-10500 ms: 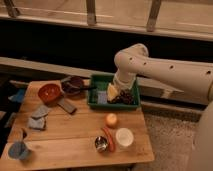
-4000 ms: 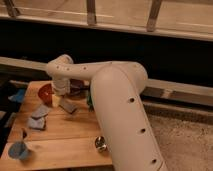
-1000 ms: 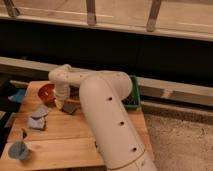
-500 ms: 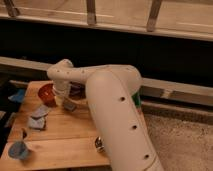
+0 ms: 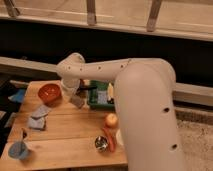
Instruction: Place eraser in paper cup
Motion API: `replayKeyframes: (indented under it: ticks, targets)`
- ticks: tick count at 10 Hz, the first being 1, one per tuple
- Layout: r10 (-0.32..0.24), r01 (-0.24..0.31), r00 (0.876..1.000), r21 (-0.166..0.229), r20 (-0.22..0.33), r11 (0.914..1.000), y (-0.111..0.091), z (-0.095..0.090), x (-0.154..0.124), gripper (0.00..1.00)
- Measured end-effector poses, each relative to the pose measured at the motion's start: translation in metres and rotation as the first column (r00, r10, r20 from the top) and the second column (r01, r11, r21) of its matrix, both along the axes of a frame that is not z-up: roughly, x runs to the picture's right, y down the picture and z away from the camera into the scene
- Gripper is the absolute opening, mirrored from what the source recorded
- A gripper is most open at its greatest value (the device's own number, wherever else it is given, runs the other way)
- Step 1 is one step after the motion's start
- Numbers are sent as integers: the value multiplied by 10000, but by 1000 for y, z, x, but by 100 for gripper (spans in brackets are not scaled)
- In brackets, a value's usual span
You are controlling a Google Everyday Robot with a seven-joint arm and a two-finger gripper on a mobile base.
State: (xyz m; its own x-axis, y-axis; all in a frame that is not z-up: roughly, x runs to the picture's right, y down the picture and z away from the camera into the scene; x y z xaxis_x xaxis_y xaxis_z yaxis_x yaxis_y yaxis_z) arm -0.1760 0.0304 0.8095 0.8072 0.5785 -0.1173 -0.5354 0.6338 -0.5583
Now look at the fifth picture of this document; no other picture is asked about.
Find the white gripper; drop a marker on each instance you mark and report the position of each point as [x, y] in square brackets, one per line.
[70, 87]

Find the grey rectangular eraser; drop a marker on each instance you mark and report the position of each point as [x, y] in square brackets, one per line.
[77, 101]

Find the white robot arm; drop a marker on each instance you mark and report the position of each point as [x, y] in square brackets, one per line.
[144, 104]

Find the small metal cup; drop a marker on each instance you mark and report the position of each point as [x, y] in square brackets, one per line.
[101, 143]

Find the white paper cup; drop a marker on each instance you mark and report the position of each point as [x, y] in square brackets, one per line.
[119, 138]

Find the blue plastic cup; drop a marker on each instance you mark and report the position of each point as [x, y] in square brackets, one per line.
[18, 150]

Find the dark purple bowl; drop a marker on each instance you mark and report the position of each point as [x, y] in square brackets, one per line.
[80, 86]

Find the black spoon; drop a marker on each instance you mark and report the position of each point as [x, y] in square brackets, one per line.
[87, 88]

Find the orange red bowl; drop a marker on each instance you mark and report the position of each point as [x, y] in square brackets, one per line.
[48, 93]

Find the green plastic tray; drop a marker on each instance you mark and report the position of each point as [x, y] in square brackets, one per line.
[92, 99]

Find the light blue sponge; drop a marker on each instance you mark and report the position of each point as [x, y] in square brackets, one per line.
[102, 97]

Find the upper grey blue cloth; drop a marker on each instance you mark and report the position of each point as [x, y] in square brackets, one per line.
[41, 111]

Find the grey blue cloth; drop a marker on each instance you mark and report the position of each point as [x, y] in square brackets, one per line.
[41, 111]
[38, 124]

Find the yellow banana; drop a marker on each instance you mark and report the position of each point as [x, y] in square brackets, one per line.
[110, 91]

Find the wooden table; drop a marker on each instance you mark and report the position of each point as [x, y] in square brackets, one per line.
[67, 141]

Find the lower grey blue cloth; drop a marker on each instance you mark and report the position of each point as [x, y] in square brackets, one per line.
[38, 124]

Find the blue cloth beside table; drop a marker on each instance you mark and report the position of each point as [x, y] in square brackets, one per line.
[18, 96]

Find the orange fruit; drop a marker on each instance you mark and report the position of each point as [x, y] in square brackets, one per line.
[111, 120]

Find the orange carrot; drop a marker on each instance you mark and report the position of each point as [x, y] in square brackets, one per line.
[111, 141]

